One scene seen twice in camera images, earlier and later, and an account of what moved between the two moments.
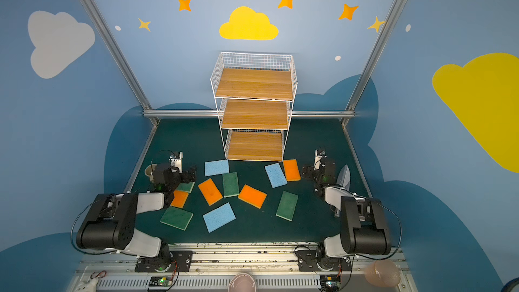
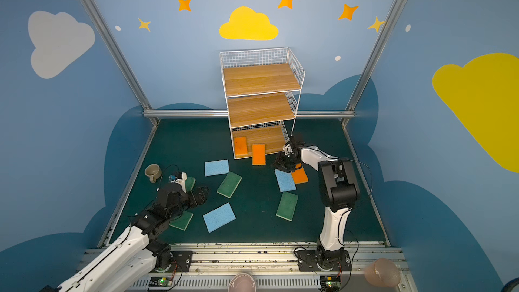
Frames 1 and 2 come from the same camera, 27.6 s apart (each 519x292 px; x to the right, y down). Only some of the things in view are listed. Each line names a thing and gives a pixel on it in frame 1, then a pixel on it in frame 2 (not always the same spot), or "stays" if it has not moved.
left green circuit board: (160, 281) stays
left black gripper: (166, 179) -> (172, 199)
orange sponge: (210, 192) -> (299, 176)
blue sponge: (276, 175) -> (285, 181)
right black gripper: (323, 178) -> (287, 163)
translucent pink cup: (382, 273) stays
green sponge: (230, 184) stays
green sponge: (287, 205) stays
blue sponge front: (219, 217) stays
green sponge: (177, 217) stays
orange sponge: (292, 170) -> (240, 145)
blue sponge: (216, 167) stays
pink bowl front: (242, 282) stays
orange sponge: (252, 196) -> (259, 154)
